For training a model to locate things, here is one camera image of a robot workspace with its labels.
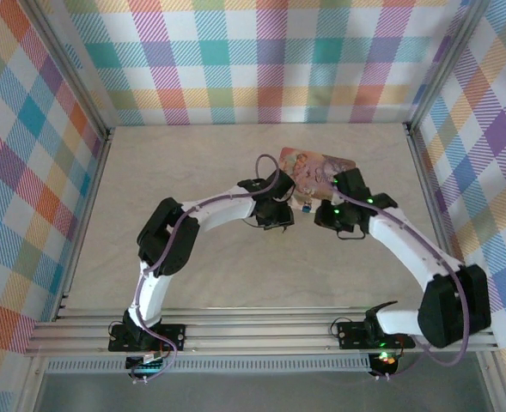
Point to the pictured pastel rectangular mat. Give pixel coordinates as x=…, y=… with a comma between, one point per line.
x=312, y=171

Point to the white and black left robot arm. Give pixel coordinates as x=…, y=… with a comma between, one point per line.
x=227, y=210

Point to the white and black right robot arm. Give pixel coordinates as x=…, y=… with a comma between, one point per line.
x=407, y=244

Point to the aluminium side rail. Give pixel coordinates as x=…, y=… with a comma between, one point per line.
x=434, y=206
x=86, y=223

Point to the long aluminium mounting rail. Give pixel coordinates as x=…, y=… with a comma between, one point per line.
x=257, y=330

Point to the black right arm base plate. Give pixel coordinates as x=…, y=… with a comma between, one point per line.
x=351, y=335

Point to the aluminium corner post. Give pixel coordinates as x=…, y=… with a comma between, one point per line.
x=446, y=64
x=70, y=73

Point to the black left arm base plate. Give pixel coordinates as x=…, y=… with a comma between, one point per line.
x=173, y=335

